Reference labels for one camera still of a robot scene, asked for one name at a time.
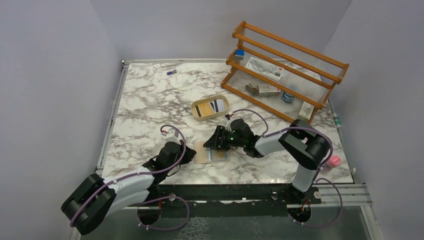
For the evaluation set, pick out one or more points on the blue grey eraser block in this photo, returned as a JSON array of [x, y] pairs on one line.
[[239, 54]]

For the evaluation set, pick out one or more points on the green white tube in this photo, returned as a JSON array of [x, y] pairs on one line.
[[336, 120]]

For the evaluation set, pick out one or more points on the white card in tray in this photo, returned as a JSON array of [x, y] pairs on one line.
[[220, 105]]

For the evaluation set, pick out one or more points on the yellow card with black stripe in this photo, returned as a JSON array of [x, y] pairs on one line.
[[203, 109]]

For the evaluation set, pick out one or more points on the blue white small jar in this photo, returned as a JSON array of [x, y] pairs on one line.
[[287, 97]]

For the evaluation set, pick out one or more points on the pink round cap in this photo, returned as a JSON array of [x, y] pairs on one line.
[[332, 163]]

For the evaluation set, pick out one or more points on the small grey box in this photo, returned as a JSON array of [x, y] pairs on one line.
[[267, 90]]

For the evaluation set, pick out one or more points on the beige oval tray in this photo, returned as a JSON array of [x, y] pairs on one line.
[[209, 99]]

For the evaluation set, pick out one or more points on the beige card holder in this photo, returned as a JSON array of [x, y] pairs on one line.
[[201, 154]]

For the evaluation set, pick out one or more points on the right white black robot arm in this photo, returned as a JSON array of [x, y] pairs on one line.
[[309, 147]]

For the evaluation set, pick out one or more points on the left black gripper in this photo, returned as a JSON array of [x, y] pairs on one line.
[[185, 156]]

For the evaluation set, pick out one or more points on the orange wooden shelf rack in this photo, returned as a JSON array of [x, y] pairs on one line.
[[308, 75]]

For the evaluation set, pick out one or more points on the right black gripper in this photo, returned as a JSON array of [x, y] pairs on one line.
[[219, 138]]

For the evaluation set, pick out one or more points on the metal binder clip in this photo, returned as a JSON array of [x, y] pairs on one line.
[[251, 89]]

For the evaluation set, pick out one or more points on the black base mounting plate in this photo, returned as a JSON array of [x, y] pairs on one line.
[[226, 200]]

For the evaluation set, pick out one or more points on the green white small box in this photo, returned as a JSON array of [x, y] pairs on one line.
[[306, 111]]

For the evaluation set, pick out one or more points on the clear printed packet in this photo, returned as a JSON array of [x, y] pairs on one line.
[[265, 68]]

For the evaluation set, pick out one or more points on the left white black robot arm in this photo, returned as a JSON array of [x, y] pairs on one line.
[[96, 198]]

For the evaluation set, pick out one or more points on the grey card in tray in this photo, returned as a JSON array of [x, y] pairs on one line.
[[214, 106]]

